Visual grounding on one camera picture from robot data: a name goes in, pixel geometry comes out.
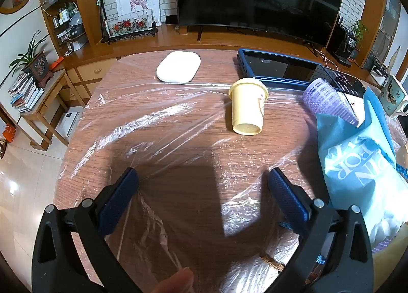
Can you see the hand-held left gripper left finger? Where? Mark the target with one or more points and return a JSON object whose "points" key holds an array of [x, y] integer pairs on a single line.
{"points": [[119, 197]]}

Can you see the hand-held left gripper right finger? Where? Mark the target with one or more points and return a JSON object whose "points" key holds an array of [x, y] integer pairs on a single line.
{"points": [[287, 197]]}

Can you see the blue plastic bag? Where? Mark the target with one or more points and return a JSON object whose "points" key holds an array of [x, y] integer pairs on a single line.
{"points": [[350, 159]]}

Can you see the yellow plastic cup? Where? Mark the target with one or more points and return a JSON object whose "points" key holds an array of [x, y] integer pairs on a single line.
{"points": [[247, 108]]}

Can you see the person's left hand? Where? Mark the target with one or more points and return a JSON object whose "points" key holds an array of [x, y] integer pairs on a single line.
{"points": [[173, 281]]}

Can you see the white floor device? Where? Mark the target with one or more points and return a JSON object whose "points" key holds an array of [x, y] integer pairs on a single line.
{"points": [[67, 124]]}

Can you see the clear plastic table sheet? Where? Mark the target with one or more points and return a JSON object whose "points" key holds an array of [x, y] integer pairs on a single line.
{"points": [[153, 104]]}

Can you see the wooden side table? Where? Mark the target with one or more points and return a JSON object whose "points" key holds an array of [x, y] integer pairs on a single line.
{"points": [[41, 101]]}

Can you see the wooden television console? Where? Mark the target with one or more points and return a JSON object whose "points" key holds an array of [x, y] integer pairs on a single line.
{"points": [[95, 71]]}

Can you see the orange floor item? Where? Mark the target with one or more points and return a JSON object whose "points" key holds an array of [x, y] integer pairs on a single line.
{"points": [[8, 133]]}

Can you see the black printed box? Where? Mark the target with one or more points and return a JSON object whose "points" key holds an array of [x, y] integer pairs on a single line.
{"points": [[344, 81]]}

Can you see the stack of books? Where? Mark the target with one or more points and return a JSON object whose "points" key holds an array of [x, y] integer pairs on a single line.
{"points": [[22, 92]]}

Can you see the white oval pad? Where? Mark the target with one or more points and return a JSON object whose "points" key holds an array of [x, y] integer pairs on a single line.
{"points": [[178, 66]]}

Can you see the bird print mug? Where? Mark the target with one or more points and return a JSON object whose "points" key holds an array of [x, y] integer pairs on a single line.
{"points": [[393, 95]]}

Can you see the small orange item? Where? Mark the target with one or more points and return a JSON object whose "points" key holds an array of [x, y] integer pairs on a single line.
{"points": [[55, 63]]}

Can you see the potted orchid plant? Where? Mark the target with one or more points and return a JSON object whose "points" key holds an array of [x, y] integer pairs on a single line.
{"points": [[38, 63]]}

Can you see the black white device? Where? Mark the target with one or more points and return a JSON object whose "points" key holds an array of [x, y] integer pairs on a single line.
{"points": [[379, 69]]}

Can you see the black coffee machine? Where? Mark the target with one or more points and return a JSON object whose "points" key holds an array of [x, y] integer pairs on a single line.
{"points": [[338, 37]]}

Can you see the framed flower panel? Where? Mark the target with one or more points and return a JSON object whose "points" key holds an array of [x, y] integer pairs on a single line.
{"points": [[129, 25]]}

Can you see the small green potted plant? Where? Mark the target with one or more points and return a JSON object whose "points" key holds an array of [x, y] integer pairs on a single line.
{"points": [[360, 29]]}

